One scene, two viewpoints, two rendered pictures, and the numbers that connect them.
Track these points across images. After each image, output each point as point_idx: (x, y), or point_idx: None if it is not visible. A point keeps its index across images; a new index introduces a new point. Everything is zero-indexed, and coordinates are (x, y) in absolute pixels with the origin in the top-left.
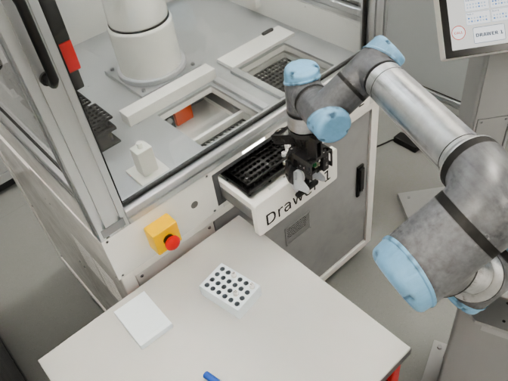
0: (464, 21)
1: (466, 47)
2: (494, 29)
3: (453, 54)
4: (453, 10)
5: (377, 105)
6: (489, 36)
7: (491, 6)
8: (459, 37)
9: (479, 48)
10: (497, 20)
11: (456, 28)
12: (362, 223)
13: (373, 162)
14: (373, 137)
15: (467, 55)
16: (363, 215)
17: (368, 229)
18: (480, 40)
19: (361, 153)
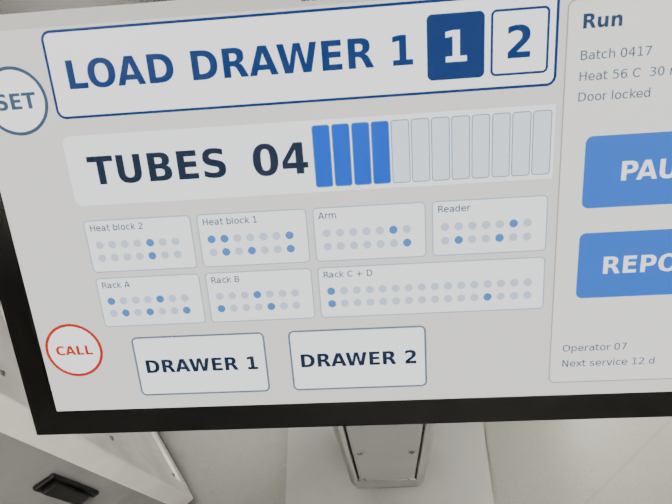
0: (94, 310)
1: (109, 404)
2: (223, 350)
3: (61, 424)
4: (41, 261)
5: (2, 407)
6: (201, 376)
7: (207, 261)
8: (78, 367)
9: (164, 414)
10: (232, 320)
11: (65, 333)
12: (147, 501)
13: (95, 459)
14: (49, 442)
15: (118, 432)
16: (143, 495)
17: (172, 499)
18: (165, 386)
19: (29, 468)
